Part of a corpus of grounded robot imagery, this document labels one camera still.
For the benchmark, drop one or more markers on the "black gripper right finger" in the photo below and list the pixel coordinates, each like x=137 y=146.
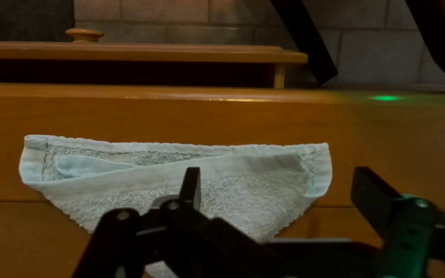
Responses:
x=417 y=233

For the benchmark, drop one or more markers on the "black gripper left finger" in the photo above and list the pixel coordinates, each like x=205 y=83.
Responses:
x=145 y=242

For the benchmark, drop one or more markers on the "light blue terry towel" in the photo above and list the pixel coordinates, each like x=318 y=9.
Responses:
x=129 y=176

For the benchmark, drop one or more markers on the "wooden dresser drawer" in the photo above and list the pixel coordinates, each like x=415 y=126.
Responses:
x=129 y=52

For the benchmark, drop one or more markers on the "black tripod leg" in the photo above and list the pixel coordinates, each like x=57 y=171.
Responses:
x=443 y=37
x=304 y=41

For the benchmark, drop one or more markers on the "round wooden drawer knob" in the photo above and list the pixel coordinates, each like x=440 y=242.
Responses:
x=83 y=35

